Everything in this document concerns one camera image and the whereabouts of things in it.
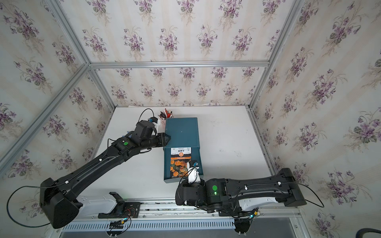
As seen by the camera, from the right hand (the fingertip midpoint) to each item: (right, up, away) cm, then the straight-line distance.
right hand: (183, 186), depth 66 cm
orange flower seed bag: (-2, +10, +10) cm, 14 cm away
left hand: (-7, +20, +11) cm, 24 cm away
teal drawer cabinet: (0, +24, +12) cm, 27 cm away
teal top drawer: (+6, +10, +10) cm, 15 cm away
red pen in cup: (-12, +34, +34) cm, 50 cm away
